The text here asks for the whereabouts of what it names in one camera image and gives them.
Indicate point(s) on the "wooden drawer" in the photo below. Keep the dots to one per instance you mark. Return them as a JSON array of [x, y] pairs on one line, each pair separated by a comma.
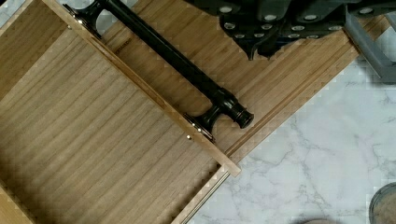
[[84, 140]]

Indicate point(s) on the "large bamboo cutting board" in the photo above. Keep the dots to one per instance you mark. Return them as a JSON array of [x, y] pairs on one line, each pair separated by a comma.
[[270, 88]]

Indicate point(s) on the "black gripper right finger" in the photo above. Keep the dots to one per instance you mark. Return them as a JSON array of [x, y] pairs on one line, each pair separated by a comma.
[[294, 19]]

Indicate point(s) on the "grey oven door handle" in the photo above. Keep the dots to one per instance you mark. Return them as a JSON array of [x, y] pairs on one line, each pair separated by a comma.
[[383, 66]]

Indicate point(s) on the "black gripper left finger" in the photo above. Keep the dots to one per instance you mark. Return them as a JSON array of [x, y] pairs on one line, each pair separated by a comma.
[[252, 24]]

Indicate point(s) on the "black drawer handle bar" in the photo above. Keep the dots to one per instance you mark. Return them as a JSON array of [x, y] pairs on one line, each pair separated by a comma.
[[223, 101]]

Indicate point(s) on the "black round pot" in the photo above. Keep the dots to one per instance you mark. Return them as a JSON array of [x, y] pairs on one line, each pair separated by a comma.
[[382, 208]]

